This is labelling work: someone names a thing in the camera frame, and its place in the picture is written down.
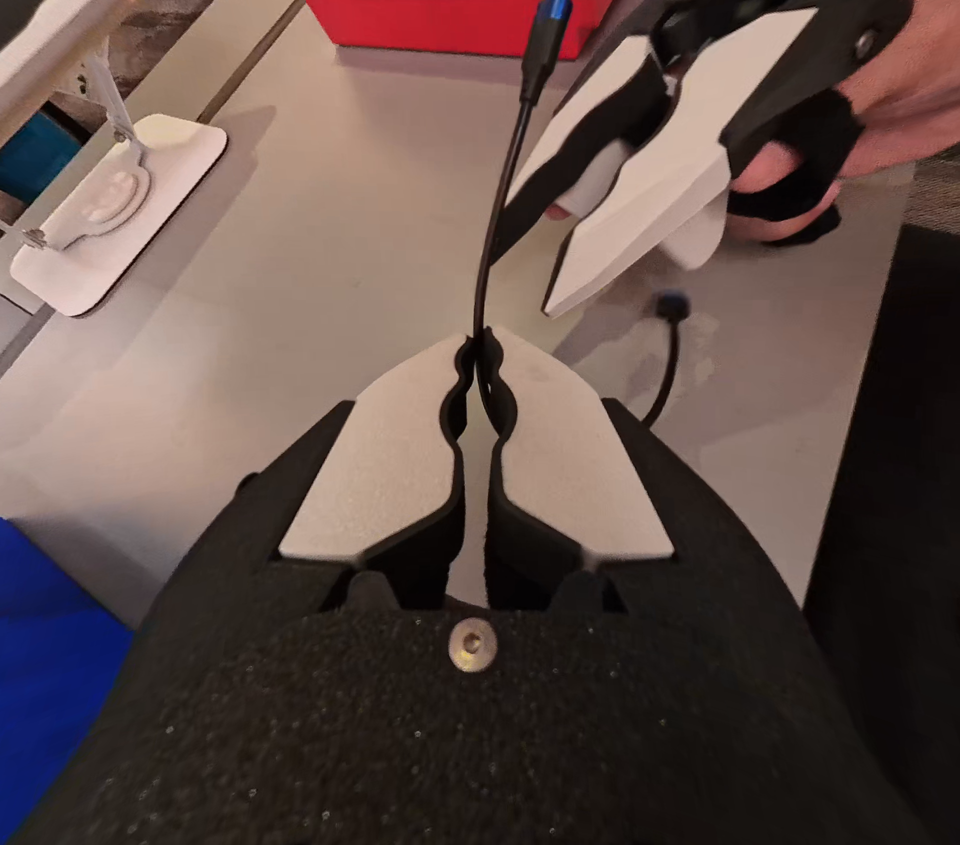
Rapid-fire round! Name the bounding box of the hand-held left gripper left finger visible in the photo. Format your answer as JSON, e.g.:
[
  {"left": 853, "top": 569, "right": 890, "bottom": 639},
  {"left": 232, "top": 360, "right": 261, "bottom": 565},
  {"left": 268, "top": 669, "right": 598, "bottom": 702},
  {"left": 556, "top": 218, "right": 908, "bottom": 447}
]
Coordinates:
[{"left": 279, "top": 333, "right": 474, "bottom": 563}]

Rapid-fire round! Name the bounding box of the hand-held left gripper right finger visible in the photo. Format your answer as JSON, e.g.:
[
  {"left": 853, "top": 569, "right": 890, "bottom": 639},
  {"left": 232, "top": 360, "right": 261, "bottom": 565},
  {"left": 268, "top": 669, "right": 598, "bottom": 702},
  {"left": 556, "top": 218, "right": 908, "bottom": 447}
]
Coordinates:
[{"left": 480, "top": 326, "right": 676, "bottom": 565}]

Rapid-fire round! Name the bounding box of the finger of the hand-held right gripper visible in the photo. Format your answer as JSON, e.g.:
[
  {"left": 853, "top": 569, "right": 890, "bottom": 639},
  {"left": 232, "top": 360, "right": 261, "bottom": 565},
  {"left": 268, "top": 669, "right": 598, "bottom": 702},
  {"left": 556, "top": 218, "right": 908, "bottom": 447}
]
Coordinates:
[
  {"left": 489, "top": 33, "right": 674, "bottom": 266},
  {"left": 541, "top": 6, "right": 820, "bottom": 321}
]

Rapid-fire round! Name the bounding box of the black cable with blue plugs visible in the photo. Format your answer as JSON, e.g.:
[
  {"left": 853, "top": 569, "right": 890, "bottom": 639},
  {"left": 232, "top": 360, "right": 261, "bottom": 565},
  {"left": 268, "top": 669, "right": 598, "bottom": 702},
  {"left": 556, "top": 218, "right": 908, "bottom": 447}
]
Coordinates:
[{"left": 471, "top": 0, "right": 691, "bottom": 430}]

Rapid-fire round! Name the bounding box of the blue plastic bin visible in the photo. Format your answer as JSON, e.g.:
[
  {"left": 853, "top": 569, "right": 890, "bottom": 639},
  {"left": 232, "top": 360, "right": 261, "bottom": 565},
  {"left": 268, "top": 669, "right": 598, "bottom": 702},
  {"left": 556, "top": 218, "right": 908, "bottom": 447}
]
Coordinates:
[{"left": 0, "top": 517, "right": 136, "bottom": 840}]

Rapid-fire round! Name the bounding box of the grey desk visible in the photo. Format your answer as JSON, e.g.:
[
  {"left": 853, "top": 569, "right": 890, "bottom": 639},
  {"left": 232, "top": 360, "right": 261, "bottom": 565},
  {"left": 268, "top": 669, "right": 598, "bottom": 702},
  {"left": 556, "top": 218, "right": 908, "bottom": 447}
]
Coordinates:
[{"left": 0, "top": 0, "right": 920, "bottom": 629}]

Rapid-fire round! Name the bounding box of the person's right hand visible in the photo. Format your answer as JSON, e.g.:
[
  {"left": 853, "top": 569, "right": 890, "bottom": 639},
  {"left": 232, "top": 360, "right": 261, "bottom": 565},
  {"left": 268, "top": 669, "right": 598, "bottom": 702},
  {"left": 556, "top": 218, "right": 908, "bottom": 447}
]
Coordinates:
[{"left": 727, "top": 0, "right": 960, "bottom": 245}]

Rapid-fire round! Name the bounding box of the white tablet stand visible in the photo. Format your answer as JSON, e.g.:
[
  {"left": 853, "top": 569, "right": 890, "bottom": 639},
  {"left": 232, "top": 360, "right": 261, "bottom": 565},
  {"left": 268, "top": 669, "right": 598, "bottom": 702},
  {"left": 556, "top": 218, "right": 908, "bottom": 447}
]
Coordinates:
[{"left": 9, "top": 46, "right": 228, "bottom": 319}]

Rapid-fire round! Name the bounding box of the teal basket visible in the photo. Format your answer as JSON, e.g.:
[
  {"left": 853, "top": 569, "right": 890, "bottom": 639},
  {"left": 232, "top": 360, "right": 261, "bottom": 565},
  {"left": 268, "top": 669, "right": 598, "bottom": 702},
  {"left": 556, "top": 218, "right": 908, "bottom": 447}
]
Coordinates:
[{"left": 0, "top": 113, "right": 82, "bottom": 201}]

